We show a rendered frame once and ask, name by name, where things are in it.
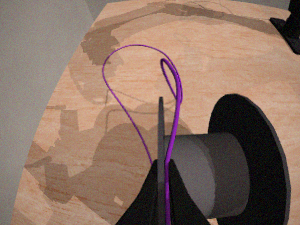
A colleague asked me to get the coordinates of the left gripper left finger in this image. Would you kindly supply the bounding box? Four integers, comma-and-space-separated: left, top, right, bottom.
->
115, 159, 158, 225

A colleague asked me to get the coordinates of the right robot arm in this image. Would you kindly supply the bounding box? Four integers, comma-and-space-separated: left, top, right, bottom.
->
270, 0, 300, 55

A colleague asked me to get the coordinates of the black and grey cable reel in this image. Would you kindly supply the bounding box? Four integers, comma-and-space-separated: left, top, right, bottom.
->
158, 93, 291, 225

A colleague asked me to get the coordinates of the purple cable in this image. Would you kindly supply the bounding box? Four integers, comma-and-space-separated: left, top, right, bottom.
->
105, 52, 183, 225

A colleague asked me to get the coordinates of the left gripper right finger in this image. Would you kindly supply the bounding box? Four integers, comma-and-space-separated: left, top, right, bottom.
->
168, 159, 211, 225

